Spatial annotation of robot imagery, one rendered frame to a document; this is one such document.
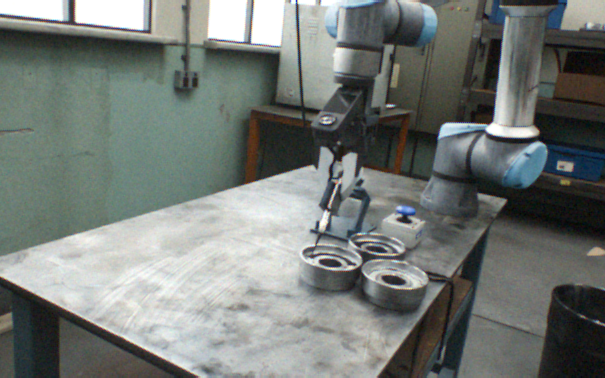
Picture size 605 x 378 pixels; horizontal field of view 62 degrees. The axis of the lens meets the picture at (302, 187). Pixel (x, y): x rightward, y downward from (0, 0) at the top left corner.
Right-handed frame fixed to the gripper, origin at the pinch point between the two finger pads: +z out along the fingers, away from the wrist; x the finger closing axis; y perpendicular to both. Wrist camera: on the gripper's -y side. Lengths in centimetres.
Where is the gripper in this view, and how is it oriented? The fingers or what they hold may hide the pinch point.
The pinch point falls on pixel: (334, 193)
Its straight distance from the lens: 88.7
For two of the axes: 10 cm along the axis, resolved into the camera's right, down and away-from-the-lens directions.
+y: 4.8, -1.8, 8.6
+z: -1.1, 9.6, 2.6
